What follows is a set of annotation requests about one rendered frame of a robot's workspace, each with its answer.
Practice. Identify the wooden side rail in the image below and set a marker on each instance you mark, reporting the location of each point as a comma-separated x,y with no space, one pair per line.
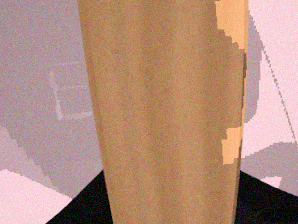
168,80

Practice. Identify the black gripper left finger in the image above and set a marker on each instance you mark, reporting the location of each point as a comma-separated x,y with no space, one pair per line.
90,206

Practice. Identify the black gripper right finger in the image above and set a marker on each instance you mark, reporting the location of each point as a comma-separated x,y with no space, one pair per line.
261,203

